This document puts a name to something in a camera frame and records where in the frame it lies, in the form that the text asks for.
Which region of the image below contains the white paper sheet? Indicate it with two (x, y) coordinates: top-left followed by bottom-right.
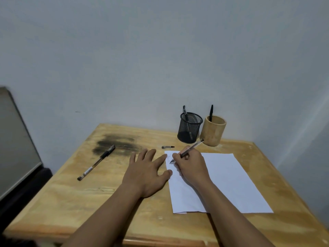
(164, 151), (273, 214)

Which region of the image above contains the black capped gel pen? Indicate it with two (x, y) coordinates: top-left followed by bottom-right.
(77, 145), (116, 181)

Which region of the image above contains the bamboo pen holder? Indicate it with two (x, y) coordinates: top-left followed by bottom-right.
(200, 115), (227, 147)

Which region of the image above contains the black mesh pen holder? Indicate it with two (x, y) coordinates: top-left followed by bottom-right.
(177, 112), (203, 144)

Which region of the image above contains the black seat cushion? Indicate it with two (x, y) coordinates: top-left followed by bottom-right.
(0, 167), (53, 234)

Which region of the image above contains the grey flat board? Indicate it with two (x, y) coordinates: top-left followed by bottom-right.
(0, 86), (43, 201)

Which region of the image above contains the person's left forearm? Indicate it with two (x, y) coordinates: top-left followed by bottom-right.
(62, 183), (144, 247)

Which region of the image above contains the black pen with silver clip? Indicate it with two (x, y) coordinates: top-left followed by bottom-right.
(183, 105), (194, 142)

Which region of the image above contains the person's left hand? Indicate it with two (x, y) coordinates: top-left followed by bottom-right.
(121, 149), (173, 198)

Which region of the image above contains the wooden table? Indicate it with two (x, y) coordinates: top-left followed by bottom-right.
(3, 123), (329, 247)

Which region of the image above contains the person's right hand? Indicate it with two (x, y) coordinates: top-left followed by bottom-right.
(172, 146), (213, 189)

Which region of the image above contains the person's right forearm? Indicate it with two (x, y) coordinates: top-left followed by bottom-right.
(197, 180), (275, 247)

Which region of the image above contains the clear pen with black grip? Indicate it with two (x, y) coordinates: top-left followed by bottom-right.
(170, 139), (204, 164)

